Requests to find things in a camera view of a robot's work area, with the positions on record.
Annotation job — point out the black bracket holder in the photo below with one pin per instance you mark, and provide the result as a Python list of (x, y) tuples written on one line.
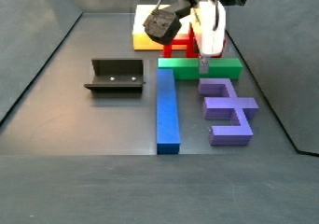
[(116, 75)]

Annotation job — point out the purple branched block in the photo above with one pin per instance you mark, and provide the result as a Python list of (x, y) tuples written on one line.
[(223, 105)]

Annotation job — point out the red cross-shaped block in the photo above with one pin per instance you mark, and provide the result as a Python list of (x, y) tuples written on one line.
[(185, 42)]

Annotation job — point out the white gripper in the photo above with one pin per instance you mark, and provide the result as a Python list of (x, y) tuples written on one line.
[(209, 24)]

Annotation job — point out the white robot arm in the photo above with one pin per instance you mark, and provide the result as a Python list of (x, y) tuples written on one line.
[(225, 3)]

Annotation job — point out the yellow slotted board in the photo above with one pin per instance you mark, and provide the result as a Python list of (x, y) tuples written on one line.
[(142, 41)]

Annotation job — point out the blue bar block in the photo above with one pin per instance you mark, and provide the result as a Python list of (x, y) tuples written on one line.
[(169, 135)]

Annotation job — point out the green bar block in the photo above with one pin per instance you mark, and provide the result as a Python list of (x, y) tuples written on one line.
[(222, 68)]

